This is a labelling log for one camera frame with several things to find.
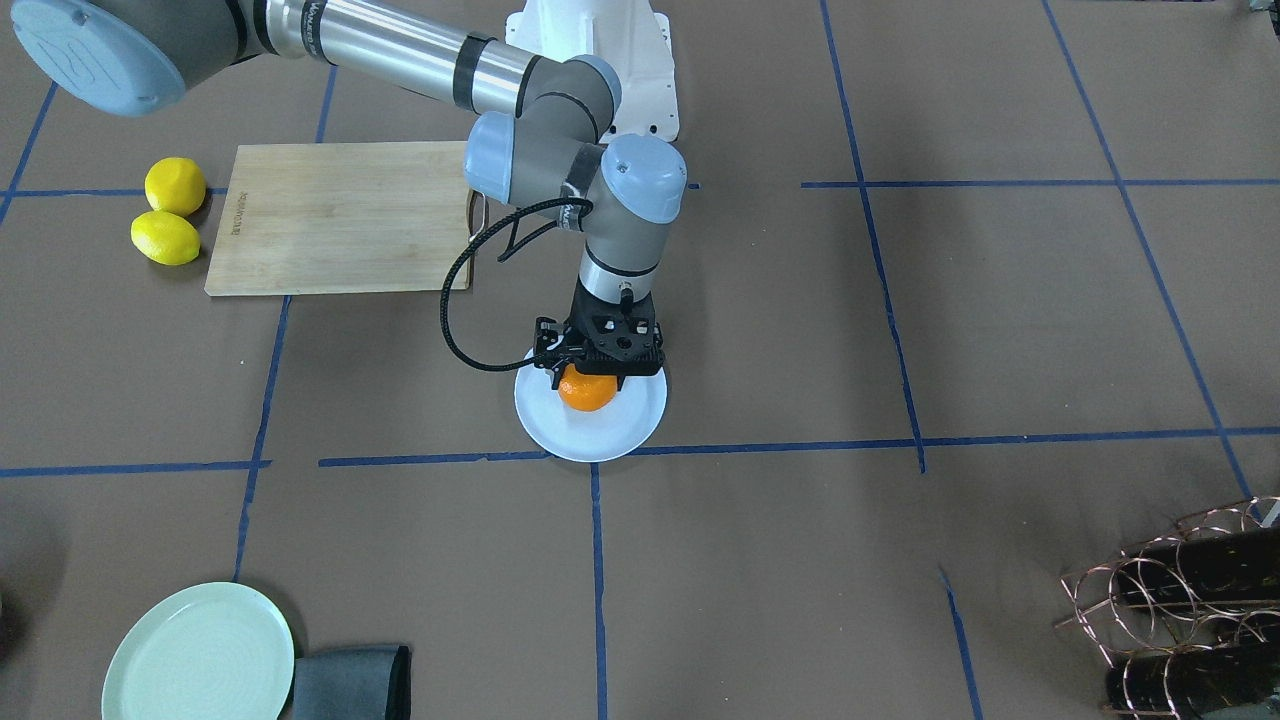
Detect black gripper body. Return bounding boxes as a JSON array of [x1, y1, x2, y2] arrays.
[[562, 282, 666, 377]]

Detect orange fruit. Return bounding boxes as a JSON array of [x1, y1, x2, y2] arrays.
[[556, 364, 620, 413]]

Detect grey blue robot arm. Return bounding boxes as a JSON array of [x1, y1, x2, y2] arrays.
[[10, 1, 687, 386]]

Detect light blue plate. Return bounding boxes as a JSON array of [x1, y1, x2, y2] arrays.
[[515, 365, 669, 462]]

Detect light green plate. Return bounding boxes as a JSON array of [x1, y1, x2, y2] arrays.
[[100, 582, 294, 719]]

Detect wooden cutting board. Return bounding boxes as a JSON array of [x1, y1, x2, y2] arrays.
[[205, 141, 471, 297]]

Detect yellow lemon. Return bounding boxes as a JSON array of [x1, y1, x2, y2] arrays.
[[143, 156, 207, 217], [131, 210, 201, 266]]

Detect front dark wine bottle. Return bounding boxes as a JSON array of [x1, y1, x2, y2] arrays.
[[1103, 643, 1279, 719]]

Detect dark wine bottle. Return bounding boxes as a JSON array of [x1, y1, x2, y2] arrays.
[[1103, 643, 1279, 719], [1115, 527, 1279, 611]]

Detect middle dark wine bottle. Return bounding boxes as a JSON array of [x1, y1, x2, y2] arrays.
[[1115, 527, 1279, 611]]

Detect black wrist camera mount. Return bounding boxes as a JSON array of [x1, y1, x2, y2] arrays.
[[531, 316, 568, 370]]

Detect black camera cable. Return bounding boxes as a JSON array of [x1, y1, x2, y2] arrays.
[[440, 197, 595, 374]]

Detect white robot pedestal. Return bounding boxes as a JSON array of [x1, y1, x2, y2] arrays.
[[504, 1, 681, 143]]

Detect copper wire bottle rack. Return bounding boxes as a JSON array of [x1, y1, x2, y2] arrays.
[[1059, 496, 1279, 719]]

